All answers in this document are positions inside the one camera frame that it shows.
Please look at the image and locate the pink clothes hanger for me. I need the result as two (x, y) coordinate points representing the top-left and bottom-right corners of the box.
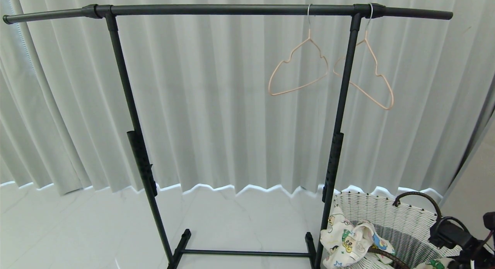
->
(268, 4), (330, 97)
(333, 4), (395, 111)

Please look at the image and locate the cream printed garment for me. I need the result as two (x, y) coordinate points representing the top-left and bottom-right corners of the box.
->
(415, 257), (457, 269)
(320, 206), (396, 269)

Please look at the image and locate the black clothes rack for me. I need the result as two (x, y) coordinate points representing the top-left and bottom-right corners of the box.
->
(2, 3), (454, 269)

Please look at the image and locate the white laundry basket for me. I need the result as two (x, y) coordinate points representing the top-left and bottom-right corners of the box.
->
(322, 186), (464, 269)

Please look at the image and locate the white curtain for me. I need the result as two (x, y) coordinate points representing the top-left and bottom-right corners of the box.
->
(0, 0), (495, 198)

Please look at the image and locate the black cable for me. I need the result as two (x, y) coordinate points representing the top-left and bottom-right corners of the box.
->
(437, 216), (471, 238)

